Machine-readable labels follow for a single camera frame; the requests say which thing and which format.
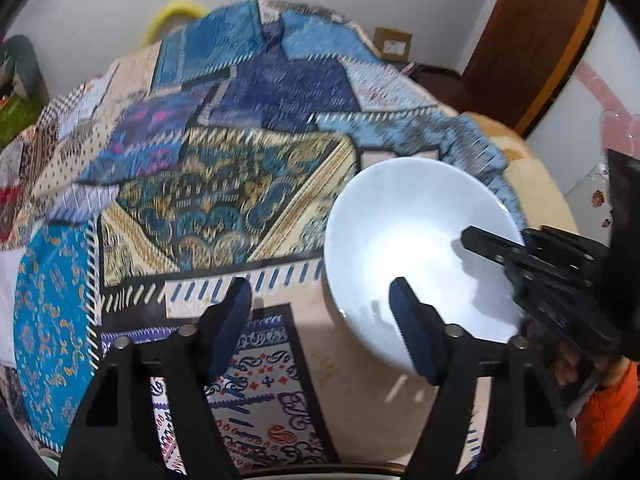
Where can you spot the cardboard box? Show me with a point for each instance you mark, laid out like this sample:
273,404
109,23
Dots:
392,44

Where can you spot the wooden door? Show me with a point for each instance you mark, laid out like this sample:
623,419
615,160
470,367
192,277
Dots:
525,45

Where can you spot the person's right hand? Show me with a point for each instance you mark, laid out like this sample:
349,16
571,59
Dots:
570,367

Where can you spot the white bowl with dark spots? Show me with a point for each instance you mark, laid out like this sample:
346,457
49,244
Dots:
425,255

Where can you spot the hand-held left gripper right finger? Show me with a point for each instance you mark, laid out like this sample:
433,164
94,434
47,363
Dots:
411,325

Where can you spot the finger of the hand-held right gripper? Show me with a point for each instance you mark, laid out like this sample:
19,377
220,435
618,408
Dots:
492,247
560,245

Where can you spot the person's right forearm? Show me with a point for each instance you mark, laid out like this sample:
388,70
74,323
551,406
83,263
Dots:
610,405

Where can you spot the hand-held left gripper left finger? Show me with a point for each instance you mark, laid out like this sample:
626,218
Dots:
234,310

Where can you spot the white cabinet with stickers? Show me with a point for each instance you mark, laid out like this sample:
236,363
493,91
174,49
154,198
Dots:
585,140

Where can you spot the patchwork blanket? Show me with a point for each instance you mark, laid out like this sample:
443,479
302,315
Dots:
200,185

